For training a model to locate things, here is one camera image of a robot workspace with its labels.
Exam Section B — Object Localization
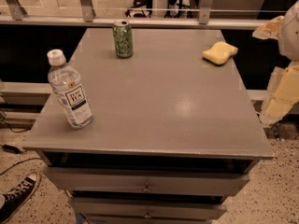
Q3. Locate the grey drawer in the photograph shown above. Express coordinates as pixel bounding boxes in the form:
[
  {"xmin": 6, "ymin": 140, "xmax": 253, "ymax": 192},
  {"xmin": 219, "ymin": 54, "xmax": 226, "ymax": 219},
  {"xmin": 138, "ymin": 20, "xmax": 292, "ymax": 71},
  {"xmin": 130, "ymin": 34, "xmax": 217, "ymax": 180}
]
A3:
[
  {"xmin": 69, "ymin": 197, "xmax": 226, "ymax": 219},
  {"xmin": 45, "ymin": 167, "xmax": 249, "ymax": 196}
]

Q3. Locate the metal railing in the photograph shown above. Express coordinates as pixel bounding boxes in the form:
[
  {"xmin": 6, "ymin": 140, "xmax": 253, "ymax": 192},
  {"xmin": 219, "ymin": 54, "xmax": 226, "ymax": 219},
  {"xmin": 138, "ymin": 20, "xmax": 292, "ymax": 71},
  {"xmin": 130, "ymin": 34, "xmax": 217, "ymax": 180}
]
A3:
[{"xmin": 0, "ymin": 0, "xmax": 299, "ymax": 30}]

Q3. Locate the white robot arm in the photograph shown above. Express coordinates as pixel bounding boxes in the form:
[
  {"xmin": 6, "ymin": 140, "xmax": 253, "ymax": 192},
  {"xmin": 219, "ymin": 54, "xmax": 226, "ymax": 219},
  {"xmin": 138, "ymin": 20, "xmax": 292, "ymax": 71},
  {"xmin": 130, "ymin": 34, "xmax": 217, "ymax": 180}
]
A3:
[{"xmin": 252, "ymin": 1, "xmax": 299, "ymax": 126}]

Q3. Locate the black white sneaker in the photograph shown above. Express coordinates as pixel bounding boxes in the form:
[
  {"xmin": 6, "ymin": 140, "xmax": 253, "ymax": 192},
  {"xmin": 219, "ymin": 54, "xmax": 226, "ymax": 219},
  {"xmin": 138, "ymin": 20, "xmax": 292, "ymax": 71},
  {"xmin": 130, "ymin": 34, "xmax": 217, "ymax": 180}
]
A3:
[{"xmin": 0, "ymin": 172, "xmax": 40, "ymax": 224}]

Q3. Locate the yellow sponge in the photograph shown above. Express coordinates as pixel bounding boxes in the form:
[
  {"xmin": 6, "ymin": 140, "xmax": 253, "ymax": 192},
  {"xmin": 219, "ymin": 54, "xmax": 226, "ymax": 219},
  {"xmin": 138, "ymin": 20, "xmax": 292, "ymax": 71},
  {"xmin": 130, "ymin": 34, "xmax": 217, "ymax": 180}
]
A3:
[{"xmin": 202, "ymin": 41, "xmax": 238, "ymax": 65}]

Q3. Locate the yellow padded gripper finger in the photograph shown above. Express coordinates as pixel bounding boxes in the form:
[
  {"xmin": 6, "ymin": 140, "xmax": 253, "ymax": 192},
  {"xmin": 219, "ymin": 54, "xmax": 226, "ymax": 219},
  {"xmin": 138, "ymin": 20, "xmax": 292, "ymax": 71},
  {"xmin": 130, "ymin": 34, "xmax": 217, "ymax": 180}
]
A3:
[{"xmin": 252, "ymin": 16, "xmax": 284, "ymax": 40}]

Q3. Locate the black floor cable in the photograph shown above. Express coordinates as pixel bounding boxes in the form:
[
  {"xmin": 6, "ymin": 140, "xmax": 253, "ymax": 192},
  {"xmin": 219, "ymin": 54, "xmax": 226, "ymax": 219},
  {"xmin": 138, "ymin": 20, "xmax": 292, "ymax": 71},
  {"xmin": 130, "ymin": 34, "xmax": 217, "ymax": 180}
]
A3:
[{"xmin": 0, "ymin": 119, "xmax": 43, "ymax": 176}]

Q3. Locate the green soda can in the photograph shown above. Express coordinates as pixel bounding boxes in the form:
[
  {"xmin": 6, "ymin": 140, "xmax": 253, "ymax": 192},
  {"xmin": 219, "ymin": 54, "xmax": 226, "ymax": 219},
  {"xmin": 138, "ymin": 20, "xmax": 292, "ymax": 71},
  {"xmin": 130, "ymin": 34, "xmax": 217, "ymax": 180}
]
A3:
[{"xmin": 112, "ymin": 20, "xmax": 133, "ymax": 58}]

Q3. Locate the clear plastic tea bottle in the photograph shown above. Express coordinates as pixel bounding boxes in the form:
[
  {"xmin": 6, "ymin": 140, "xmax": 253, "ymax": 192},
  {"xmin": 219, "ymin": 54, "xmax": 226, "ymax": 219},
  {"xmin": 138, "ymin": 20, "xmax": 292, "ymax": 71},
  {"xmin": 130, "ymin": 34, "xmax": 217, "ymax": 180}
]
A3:
[{"xmin": 47, "ymin": 49, "xmax": 93, "ymax": 128}]

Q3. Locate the top grey drawer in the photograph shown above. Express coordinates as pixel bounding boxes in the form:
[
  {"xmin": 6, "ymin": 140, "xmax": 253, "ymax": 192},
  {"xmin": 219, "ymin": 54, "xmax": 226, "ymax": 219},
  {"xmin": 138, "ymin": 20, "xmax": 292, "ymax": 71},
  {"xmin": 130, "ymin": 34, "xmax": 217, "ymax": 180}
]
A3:
[{"xmin": 45, "ymin": 167, "xmax": 249, "ymax": 196}]

